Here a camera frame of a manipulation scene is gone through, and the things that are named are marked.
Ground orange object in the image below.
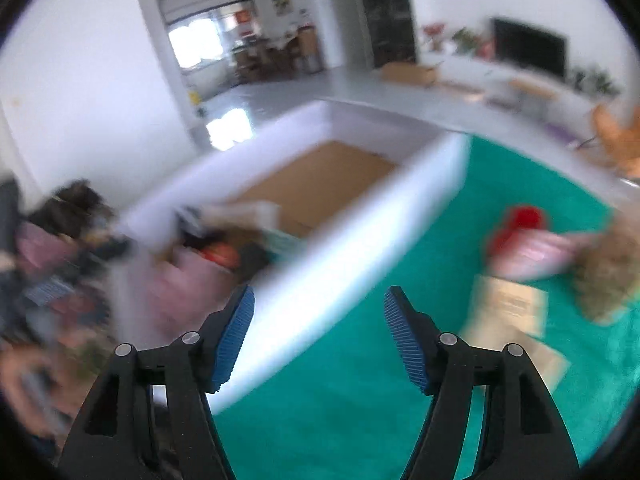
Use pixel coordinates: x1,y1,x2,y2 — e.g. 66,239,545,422
592,105,640,178

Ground teal plastic packet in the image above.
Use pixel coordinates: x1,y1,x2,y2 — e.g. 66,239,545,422
262,230,306,256

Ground red orange item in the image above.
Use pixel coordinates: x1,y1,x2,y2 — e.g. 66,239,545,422
200,242,241,271

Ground wooden dining furniture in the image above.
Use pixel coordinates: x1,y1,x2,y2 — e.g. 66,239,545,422
232,25,321,81

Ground beige paper packet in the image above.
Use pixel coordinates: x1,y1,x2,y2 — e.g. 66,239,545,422
460,274,570,396

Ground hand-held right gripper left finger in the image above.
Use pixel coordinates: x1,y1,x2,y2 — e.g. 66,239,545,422
57,284,256,480

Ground red flowers in vase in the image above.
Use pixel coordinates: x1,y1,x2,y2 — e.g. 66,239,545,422
422,24,446,53

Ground pink cloth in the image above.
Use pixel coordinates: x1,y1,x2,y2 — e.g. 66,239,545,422
145,247,236,331

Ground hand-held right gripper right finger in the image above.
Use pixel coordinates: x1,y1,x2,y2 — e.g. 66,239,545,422
384,286,581,480

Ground green potted plant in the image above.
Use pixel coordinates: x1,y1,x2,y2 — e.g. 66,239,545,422
572,66,621,97
452,27,483,56

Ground person's left hand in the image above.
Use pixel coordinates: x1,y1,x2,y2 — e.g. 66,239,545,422
0,345,86,441

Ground cardboard box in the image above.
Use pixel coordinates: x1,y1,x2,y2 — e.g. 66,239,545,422
382,62,438,86

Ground white television console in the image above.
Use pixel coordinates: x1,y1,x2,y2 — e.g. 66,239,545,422
420,52,601,126

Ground glass balcony door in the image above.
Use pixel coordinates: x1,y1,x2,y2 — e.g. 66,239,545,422
167,5,258,71

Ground green tablecloth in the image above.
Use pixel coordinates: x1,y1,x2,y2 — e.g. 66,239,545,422
215,135,640,480

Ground black television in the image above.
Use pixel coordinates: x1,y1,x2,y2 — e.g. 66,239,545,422
490,17,570,81

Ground white storage box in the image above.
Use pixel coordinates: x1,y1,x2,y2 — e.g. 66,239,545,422
107,100,471,416

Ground clear jar of biscuit snacks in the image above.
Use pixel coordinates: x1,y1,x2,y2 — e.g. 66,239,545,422
572,210,640,323

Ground red soft item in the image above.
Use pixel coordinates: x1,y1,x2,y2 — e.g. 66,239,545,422
487,205,548,261

